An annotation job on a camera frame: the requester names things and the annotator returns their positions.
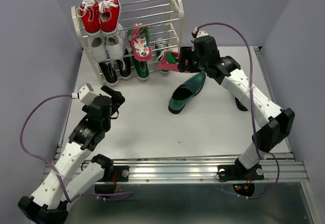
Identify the left black sneaker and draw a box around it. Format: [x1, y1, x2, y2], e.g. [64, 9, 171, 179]
[99, 62, 118, 86]

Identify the right red sneaker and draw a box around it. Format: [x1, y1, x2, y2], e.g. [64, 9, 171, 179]
[99, 0, 121, 36]

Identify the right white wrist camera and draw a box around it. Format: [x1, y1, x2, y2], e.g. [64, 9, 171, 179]
[191, 27, 209, 39]

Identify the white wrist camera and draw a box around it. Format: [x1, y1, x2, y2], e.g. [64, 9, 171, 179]
[77, 83, 98, 106]
[191, 27, 209, 39]

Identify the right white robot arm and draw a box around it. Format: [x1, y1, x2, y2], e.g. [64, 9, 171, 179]
[178, 36, 295, 178]

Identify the left red sneaker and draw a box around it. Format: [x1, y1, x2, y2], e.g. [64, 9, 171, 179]
[76, 0, 101, 36]

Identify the left dark green loafer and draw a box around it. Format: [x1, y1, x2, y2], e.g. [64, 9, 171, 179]
[168, 72, 206, 114]

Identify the green sneaker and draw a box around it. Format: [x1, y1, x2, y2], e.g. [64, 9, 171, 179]
[154, 38, 169, 62]
[133, 58, 149, 81]

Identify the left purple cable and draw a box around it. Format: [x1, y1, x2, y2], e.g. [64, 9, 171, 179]
[19, 93, 134, 202]

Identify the right dark green loafer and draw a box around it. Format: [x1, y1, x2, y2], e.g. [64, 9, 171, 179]
[235, 97, 248, 112]

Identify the left white sneaker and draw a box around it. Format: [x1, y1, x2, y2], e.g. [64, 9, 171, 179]
[90, 37, 107, 62]

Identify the dark green loafer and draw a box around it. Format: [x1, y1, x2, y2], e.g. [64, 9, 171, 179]
[235, 97, 248, 112]
[168, 72, 206, 114]

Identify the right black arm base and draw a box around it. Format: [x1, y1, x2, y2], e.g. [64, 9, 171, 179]
[215, 165, 264, 197]

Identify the right black sneaker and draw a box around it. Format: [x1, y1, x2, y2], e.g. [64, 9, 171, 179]
[117, 48, 132, 80]

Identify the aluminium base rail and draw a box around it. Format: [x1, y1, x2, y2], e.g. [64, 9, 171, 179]
[43, 155, 310, 184]

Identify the right white sneaker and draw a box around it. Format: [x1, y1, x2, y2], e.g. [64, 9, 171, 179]
[105, 23, 125, 60]

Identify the pink flip-flop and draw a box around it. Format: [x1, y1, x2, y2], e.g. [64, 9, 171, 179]
[127, 23, 152, 62]
[158, 51, 189, 73]

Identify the white sneaker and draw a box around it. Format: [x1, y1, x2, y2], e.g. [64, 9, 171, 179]
[105, 23, 125, 60]
[90, 37, 107, 62]

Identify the red sneaker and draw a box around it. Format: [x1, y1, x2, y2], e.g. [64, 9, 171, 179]
[76, 0, 101, 36]
[99, 0, 121, 36]

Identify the cream metal shoe rack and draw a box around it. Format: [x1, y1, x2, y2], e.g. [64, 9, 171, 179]
[71, 0, 184, 85]

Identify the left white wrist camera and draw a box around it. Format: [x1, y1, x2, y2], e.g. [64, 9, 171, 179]
[77, 83, 98, 106]

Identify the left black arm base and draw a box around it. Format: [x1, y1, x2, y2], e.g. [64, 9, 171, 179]
[91, 154, 129, 198]

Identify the black sneaker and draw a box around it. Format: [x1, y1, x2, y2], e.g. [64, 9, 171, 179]
[99, 62, 118, 86]
[117, 48, 132, 80]

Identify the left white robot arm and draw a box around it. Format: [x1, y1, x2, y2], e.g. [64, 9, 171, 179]
[18, 83, 125, 223]

